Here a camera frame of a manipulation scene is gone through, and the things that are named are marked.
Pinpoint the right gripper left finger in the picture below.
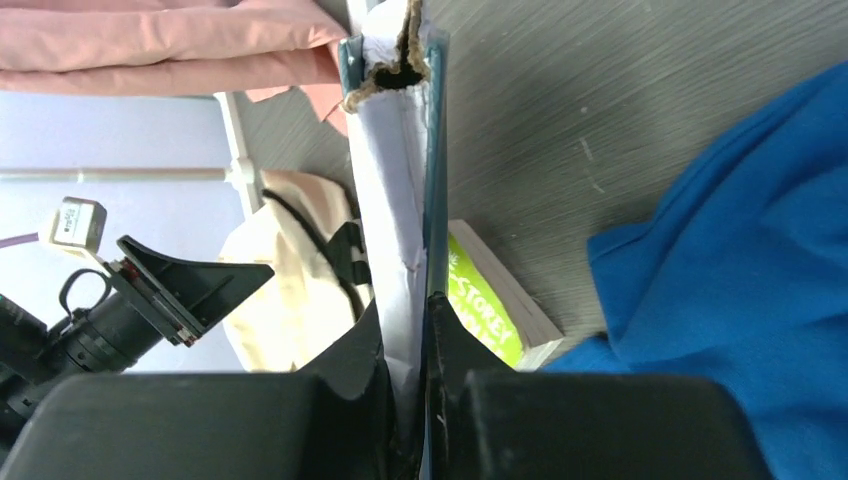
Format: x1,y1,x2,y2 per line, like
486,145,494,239
298,302,395,479

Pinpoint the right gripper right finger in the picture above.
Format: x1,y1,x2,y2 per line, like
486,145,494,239
424,292,512,479

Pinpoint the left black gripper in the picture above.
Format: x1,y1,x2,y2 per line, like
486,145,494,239
1,235,273,438

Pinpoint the green treehouse paperback book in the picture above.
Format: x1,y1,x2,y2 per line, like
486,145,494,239
447,220,565,371

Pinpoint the beige canvas backpack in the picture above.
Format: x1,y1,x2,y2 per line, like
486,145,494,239
218,170,373,372

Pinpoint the dark blue hardcover book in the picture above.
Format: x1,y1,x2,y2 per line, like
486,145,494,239
339,1,448,479

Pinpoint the white clothes rack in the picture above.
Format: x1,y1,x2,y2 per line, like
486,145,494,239
0,0,379,220

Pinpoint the pink cloth garment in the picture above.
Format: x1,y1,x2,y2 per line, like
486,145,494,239
0,0,352,137

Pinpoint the blue cloth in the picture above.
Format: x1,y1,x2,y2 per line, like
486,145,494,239
549,64,847,479

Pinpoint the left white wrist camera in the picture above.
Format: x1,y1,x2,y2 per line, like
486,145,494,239
38,196,108,259

